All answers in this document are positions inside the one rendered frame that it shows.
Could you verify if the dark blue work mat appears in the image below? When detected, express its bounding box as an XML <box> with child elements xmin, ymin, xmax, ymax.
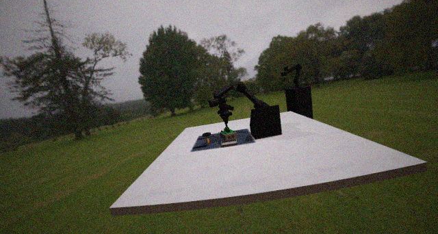
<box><xmin>190</xmin><ymin>129</ymin><xmax>256</xmax><ymax>152</ymax></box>

